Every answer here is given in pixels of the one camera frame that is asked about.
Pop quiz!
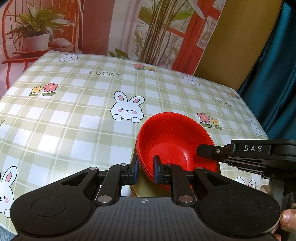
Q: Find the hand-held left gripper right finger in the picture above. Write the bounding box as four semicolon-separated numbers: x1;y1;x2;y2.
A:
153;154;227;207

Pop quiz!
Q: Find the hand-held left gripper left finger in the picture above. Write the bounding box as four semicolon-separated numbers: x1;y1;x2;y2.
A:
60;154;140;207

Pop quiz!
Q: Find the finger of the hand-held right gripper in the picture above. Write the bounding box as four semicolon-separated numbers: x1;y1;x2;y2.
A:
222;159;264;179
196;143;238;163

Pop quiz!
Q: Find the person's right hand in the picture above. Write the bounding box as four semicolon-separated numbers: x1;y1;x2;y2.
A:
274;208;296;241

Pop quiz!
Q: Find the plaid bunny tablecloth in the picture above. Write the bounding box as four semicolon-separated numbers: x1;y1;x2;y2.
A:
0;50;270;235

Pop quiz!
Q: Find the teal curtain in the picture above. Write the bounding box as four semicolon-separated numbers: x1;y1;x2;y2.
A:
238;0;296;142

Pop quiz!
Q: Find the wooden board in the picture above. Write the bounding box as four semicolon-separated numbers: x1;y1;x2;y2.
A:
193;0;284;91

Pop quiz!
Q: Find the printed backdrop cloth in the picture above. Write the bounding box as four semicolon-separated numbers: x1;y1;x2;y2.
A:
0;0;227;93

